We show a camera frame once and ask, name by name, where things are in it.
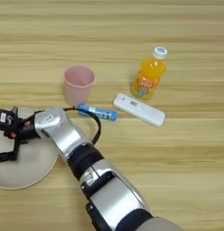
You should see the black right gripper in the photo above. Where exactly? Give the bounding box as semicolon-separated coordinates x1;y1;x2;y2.
0;111;42;163

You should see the beige round plate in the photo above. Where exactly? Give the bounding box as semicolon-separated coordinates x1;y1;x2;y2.
0;106;61;190

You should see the white rectangular device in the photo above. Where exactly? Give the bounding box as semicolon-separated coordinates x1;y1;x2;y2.
112;92;167;128

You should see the orange juice bottle white cap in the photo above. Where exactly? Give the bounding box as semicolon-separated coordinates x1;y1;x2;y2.
130;46;169;101

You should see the small black box white label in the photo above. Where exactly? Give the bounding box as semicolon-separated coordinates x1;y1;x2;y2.
0;108;16;133

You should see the pink plastic cup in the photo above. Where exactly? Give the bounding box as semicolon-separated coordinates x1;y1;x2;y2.
62;65;97;107

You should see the blue tube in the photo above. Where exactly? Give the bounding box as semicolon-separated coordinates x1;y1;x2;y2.
77;103;119;122

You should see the grey robot torso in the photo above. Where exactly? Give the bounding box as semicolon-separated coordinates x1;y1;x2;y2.
135;216;185;231

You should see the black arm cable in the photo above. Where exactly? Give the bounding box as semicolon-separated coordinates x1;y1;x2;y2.
62;106;102;145

